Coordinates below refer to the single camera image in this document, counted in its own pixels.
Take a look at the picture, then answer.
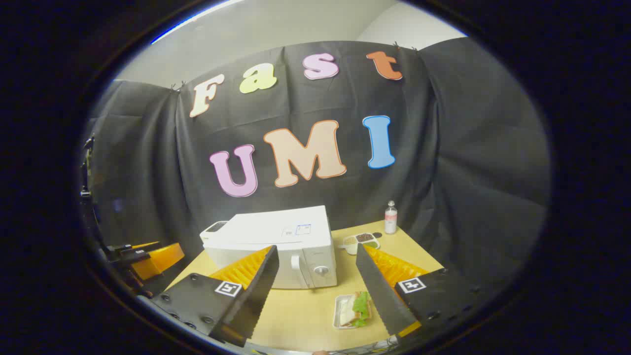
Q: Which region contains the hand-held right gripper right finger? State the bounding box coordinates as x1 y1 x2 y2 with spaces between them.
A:
356 243 481 340

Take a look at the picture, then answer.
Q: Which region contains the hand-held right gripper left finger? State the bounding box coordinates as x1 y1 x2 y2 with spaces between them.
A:
150 245 280 347

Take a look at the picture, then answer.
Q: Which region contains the lettuce sandwich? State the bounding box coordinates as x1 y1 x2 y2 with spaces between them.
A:
340 291 374 328

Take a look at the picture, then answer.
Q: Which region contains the white microwave oven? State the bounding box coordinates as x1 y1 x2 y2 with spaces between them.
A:
200 205 338 290

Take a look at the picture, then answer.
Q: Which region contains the white rectangular tray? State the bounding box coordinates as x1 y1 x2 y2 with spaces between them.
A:
333 293 375 330

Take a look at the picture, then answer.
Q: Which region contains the white divided dish with beans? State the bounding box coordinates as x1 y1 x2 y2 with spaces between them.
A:
343 232 382 255

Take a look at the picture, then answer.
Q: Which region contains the small clear bottle pink label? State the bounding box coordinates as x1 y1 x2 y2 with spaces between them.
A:
385 200 398 235

